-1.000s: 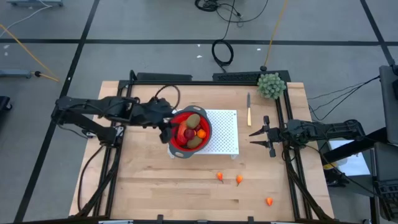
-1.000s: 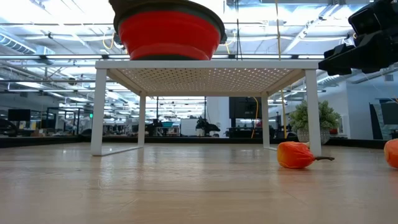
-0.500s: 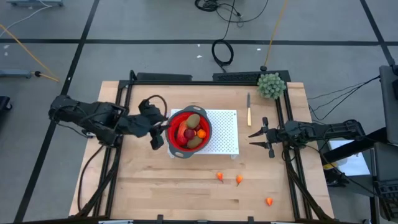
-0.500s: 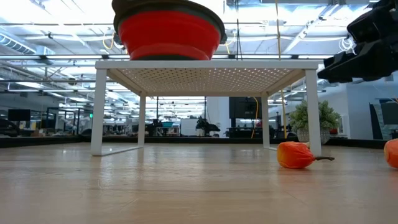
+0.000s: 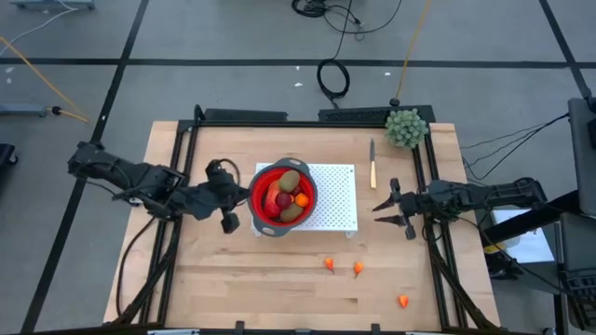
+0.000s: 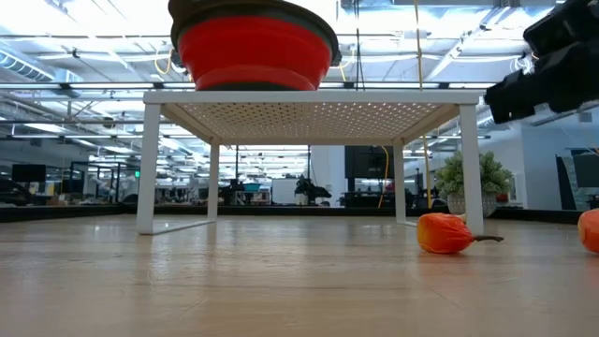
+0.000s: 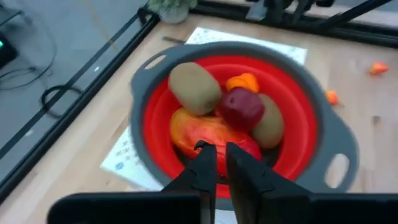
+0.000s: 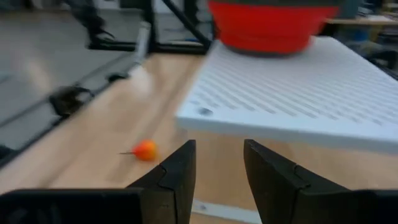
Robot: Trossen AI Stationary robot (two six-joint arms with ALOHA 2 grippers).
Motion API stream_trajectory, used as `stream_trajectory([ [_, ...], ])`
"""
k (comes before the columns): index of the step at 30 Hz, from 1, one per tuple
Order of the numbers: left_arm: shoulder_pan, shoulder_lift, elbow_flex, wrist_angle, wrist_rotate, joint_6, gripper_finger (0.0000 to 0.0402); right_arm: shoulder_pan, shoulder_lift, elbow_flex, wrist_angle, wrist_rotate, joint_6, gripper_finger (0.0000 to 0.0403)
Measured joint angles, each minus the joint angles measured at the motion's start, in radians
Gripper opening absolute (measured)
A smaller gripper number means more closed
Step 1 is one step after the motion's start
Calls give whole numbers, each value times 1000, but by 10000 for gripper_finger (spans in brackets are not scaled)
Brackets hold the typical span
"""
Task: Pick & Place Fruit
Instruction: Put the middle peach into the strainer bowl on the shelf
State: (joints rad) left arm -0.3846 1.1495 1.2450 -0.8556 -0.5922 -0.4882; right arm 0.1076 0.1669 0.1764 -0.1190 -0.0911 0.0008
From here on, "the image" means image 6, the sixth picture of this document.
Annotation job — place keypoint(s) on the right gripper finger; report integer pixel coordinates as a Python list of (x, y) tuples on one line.
[(566, 25), (510, 103)]

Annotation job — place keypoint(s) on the small orange-red fruit with stem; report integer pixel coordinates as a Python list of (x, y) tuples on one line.
[(590, 231), (442, 234)]

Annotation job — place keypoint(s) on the red collapsible colander grey rim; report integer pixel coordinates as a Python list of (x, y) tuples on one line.
[(252, 51)]

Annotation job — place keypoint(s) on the black background robot arm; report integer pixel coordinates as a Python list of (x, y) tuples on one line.
[(311, 189)]

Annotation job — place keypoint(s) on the green potted plant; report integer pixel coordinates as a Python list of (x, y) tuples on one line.
[(496, 180)]

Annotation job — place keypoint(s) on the dark standing panel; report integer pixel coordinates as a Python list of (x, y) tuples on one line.
[(587, 171)]

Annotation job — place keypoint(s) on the white perforated metal shelf riser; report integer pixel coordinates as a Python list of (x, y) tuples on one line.
[(304, 97)]

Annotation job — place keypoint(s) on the small black background monitor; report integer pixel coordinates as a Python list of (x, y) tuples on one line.
[(28, 173)]

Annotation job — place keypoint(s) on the black aluminium table frame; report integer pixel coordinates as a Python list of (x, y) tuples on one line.
[(538, 216)]

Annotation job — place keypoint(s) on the black wall screen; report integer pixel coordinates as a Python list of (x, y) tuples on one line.
[(367, 161)]

